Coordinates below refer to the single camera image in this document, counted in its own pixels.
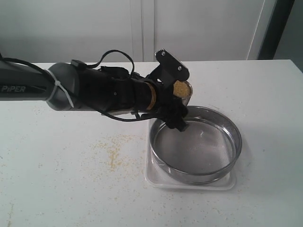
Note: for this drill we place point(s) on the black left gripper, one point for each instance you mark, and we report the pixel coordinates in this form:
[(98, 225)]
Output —
[(170, 111)]

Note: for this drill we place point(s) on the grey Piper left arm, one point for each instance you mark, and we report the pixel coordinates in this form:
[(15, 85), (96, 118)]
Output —
[(111, 91)]

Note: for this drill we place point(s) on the round steel mesh sieve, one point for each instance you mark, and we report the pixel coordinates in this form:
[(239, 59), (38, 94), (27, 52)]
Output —
[(196, 146)]

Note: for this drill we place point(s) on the white cabinet doors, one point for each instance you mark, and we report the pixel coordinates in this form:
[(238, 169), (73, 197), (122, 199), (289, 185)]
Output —
[(192, 30)]

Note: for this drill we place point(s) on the stainless steel cup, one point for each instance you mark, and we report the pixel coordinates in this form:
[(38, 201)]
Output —
[(181, 73)]

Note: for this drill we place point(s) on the white plastic tray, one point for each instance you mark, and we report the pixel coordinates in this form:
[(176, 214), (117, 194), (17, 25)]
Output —
[(189, 184)]

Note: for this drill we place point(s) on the pile of tan grain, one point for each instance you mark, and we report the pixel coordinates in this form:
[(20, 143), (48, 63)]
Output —
[(181, 89)]

